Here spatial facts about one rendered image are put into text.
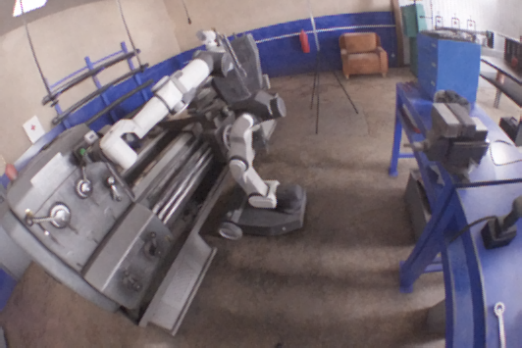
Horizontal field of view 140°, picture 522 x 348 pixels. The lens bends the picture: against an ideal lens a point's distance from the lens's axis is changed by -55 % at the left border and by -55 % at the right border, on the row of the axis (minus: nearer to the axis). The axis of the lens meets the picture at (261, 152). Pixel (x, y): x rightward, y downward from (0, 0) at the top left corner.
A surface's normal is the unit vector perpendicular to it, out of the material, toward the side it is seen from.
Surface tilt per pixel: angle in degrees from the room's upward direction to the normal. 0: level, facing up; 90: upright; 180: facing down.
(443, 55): 90
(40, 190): 90
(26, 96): 90
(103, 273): 32
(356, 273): 0
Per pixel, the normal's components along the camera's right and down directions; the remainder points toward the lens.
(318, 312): -0.26, -0.80
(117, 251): 0.27, -0.69
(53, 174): 0.92, -0.02
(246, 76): -0.05, 0.55
